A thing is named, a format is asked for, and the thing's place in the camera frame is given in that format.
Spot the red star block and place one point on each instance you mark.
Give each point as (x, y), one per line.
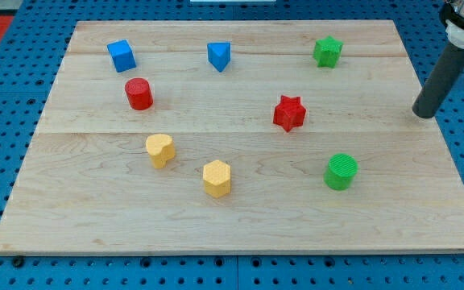
(289, 113)

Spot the green star block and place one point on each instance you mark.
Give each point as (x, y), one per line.
(327, 52)

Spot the wooden board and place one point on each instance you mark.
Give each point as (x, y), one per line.
(87, 185)

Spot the yellow hexagon block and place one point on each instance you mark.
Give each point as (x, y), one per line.
(217, 178)

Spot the yellow heart block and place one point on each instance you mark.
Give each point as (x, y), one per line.
(161, 149)

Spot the blue triangular prism block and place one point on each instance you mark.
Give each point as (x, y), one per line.
(219, 55)

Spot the red cylinder block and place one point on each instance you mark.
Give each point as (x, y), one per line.
(138, 92)

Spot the green cylinder block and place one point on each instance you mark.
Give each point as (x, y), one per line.
(340, 172)

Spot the blue cube block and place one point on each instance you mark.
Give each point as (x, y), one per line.
(121, 55)

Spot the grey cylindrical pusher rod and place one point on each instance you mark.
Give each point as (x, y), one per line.
(445, 73)

